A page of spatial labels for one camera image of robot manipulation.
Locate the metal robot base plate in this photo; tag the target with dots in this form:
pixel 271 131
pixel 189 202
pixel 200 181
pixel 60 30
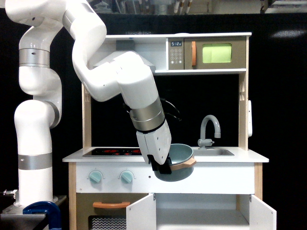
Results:
pixel 12 217

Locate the blue clamp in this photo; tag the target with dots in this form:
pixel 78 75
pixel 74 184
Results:
pixel 50 209

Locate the left white cabinet door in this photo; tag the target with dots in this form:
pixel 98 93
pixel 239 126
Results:
pixel 141 215

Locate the black toy stovetop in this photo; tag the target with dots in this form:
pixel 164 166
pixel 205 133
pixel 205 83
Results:
pixel 113 152

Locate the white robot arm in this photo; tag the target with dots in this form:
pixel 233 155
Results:
pixel 125 75

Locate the toy oven door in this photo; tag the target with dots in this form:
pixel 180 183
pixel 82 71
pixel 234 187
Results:
pixel 84 205

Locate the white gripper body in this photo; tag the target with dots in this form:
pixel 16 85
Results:
pixel 156 143

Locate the grey-blue toy pot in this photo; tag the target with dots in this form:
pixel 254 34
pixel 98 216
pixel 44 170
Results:
pixel 182 158

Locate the white cabinet door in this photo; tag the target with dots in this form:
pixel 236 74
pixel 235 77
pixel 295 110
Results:
pixel 141 215
pixel 257 213

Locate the toy microwave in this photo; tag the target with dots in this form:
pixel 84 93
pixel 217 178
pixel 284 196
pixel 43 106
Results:
pixel 207 53

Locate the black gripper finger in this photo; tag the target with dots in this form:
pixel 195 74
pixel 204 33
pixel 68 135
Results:
pixel 165 168
pixel 153 163

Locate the left mint stove knob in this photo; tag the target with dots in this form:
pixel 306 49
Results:
pixel 95 176

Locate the grey toy sink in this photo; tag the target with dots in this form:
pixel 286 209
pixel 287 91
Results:
pixel 212 152

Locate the white side holder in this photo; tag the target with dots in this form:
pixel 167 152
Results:
pixel 250 128

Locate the mint stove knob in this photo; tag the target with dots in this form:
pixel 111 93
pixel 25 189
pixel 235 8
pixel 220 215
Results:
pixel 126 176
pixel 95 176

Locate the grey toy range hood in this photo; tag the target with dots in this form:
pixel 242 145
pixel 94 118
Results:
pixel 108 51

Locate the wooden toy kitchen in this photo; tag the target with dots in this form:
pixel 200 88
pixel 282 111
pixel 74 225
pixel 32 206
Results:
pixel 173 186

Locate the right white cabinet door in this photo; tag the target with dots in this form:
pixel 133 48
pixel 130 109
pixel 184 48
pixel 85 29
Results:
pixel 257 213

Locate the right mint stove knob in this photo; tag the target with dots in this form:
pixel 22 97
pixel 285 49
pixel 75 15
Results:
pixel 126 176

